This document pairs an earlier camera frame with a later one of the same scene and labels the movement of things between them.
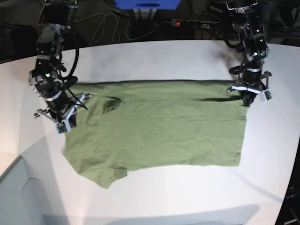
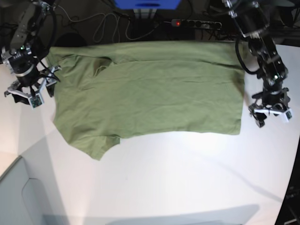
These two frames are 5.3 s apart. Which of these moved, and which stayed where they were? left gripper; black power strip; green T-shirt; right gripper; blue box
Moved: green T-shirt; right gripper; left gripper
Stayed: blue box; black power strip
